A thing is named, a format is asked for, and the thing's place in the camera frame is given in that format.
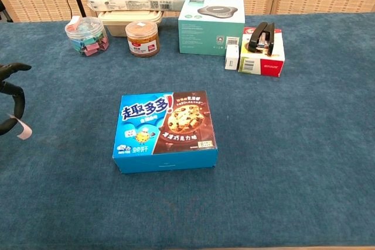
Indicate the red white cardboard box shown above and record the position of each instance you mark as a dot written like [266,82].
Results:
[271,67]

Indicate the clear jar with brown contents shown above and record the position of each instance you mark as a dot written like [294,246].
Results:
[142,40]

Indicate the beige lidded food container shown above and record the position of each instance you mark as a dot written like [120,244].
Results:
[117,24]

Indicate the teal speaker box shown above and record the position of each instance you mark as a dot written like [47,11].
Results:
[205,30]

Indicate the black stapler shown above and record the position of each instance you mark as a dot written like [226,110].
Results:
[262,37]

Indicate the small white box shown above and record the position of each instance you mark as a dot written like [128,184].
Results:
[231,59]

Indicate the clear jar of binder clips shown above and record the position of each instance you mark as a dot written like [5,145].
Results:
[86,39]

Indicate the blue brown cookie box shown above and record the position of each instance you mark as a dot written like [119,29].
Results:
[164,133]

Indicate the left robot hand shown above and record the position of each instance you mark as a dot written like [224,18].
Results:
[19,103]

